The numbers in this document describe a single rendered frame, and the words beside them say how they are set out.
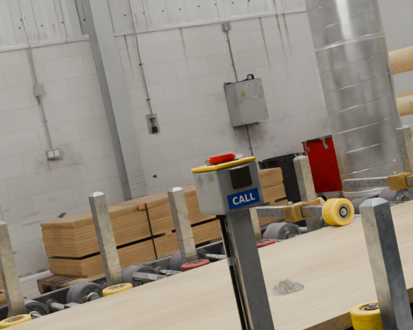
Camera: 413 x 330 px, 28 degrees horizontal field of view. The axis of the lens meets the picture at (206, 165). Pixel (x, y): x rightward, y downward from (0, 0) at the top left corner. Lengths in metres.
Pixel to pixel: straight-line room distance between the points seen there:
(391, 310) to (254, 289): 0.27
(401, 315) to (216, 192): 0.39
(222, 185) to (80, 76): 7.83
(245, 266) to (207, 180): 0.13
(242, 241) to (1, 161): 7.39
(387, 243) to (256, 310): 0.27
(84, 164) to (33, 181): 0.59
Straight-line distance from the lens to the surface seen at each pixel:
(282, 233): 3.03
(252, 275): 1.19
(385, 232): 1.34
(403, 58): 8.86
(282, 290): 1.73
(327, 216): 2.44
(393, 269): 1.35
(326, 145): 9.74
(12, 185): 8.52
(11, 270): 2.18
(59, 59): 8.87
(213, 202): 1.16
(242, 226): 1.17
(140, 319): 1.78
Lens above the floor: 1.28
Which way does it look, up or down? 3 degrees down
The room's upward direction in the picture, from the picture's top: 12 degrees counter-clockwise
